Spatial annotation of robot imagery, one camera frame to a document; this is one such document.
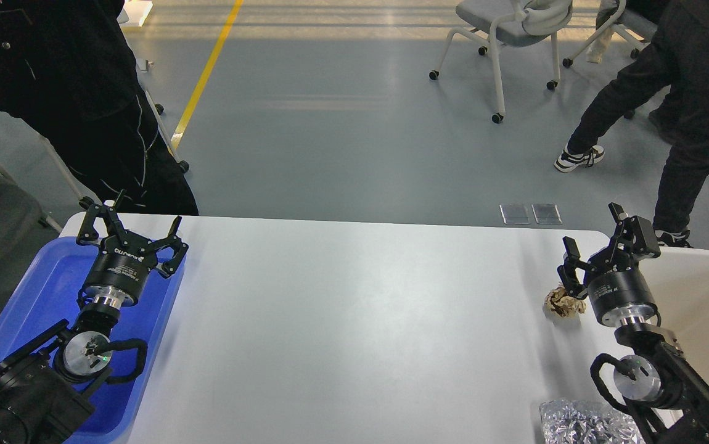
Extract metal floor plate right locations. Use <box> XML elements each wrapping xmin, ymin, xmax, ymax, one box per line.
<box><xmin>531</xmin><ymin>204</ymin><xmax>563</xmax><ymax>225</ymax></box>

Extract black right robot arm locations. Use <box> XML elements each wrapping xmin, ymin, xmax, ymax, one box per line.
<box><xmin>557</xmin><ymin>203</ymin><xmax>709</xmax><ymax>443</ymax></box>

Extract crumpled brown paper ball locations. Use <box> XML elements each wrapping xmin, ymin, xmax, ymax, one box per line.
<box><xmin>544</xmin><ymin>282</ymin><xmax>588</xmax><ymax>318</ymax></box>

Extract metal floor plate left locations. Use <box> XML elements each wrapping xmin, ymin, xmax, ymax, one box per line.
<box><xmin>500</xmin><ymin>204</ymin><xmax>530</xmax><ymax>225</ymax></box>

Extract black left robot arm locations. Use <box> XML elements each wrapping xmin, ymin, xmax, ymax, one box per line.
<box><xmin>0</xmin><ymin>204</ymin><xmax>189</xmax><ymax>443</ymax></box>

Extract metal floor plate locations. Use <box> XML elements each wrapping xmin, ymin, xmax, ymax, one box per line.
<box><xmin>500</xmin><ymin>204</ymin><xmax>530</xmax><ymax>225</ymax></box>
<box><xmin>531</xmin><ymin>204</ymin><xmax>563</xmax><ymax>225</ymax></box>

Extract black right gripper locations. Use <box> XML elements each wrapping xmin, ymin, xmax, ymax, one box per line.
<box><xmin>557</xmin><ymin>202</ymin><xmax>662</xmax><ymax>327</ymax></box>

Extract person in black left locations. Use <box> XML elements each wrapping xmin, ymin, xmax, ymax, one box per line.
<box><xmin>0</xmin><ymin>1</ymin><xmax>199</xmax><ymax>216</ymax></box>

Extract grey white office chair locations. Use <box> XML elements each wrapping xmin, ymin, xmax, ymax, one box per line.
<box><xmin>428</xmin><ymin>1</ymin><xmax>573</xmax><ymax>124</ymax></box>

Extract person in dark trousers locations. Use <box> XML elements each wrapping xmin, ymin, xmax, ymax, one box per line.
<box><xmin>554</xmin><ymin>1</ymin><xmax>709</xmax><ymax>248</ymax></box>

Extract blue plastic tray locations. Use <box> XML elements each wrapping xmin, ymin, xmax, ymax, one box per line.
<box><xmin>0</xmin><ymin>237</ymin><xmax>187</xmax><ymax>444</ymax></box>

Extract silver foil bag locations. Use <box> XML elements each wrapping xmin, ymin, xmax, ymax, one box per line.
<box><xmin>539</xmin><ymin>399</ymin><xmax>644</xmax><ymax>443</ymax></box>

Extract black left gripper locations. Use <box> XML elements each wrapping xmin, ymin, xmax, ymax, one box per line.
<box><xmin>76</xmin><ymin>197</ymin><xmax>189</xmax><ymax>307</ymax></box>

